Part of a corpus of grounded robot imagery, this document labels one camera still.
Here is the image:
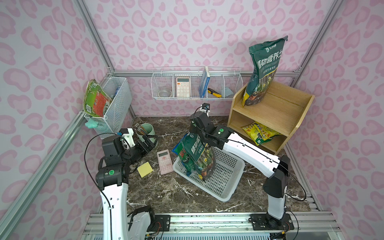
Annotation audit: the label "dark green soil bag front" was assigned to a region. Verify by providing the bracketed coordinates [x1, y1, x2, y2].
[181, 133, 216, 182]

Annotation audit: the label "dark green soil bag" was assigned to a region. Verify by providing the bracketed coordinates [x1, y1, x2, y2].
[242, 36, 289, 106]
[181, 133, 216, 182]

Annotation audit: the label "white plastic perforated basket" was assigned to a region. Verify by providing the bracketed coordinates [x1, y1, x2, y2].
[173, 148, 245, 202]

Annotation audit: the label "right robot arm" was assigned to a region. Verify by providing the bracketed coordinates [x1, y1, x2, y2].
[190, 111, 291, 222]

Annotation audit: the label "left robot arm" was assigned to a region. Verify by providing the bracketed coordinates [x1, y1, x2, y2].
[96, 135, 156, 240]

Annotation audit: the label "yellow fertilizer packet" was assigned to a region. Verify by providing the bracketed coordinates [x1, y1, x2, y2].
[242, 122, 281, 146]

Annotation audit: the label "wooden shelf unit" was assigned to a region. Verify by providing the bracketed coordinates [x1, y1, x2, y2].
[228, 82, 315, 155]

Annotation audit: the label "mint green pen cup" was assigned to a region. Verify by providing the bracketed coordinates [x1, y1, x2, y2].
[137, 123, 156, 143]

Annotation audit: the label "coloured pencils in cup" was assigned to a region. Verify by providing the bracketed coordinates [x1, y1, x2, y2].
[134, 124, 148, 136]

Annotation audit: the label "yellow sticky note pad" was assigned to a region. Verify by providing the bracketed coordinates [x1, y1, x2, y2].
[137, 162, 153, 178]

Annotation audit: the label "pink calculator on table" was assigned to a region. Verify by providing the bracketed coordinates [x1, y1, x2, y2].
[157, 150, 174, 175]

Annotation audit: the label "yellow utility knife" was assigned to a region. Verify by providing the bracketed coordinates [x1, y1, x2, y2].
[207, 88, 222, 98]

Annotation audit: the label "blue book in rack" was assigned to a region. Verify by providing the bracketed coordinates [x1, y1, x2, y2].
[199, 66, 211, 98]

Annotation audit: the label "clear tape roll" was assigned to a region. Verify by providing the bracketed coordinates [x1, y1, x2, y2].
[158, 88, 173, 98]

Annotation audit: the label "mint green sponge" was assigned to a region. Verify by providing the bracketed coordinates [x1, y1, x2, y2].
[85, 119, 98, 129]

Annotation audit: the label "pink white calculator in rack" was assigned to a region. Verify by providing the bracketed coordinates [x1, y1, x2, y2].
[176, 77, 191, 98]

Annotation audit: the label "green red seed packet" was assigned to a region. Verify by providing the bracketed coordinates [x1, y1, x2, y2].
[83, 80, 113, 118]

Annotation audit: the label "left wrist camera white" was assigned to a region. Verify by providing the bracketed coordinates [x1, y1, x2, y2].
[118, 128, 136, 150]

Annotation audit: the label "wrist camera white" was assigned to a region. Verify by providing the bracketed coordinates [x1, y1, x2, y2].
[200, 103, 211, 116]
[118, 128, 136, 150]

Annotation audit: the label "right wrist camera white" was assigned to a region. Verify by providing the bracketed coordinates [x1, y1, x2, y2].
[200, 103, 211, 116]

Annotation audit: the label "white wire basket left wall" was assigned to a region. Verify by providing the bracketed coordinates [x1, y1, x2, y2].
[84, 77, 133, 139]

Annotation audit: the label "white wire rack back wall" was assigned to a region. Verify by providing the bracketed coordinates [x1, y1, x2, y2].
[151, 67, 243, 101]

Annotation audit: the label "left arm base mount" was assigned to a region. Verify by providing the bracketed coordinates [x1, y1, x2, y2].
[129, 213, 171, 233]

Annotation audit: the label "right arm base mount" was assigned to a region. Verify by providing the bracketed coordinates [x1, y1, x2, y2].
[248, 213, 295, 231]

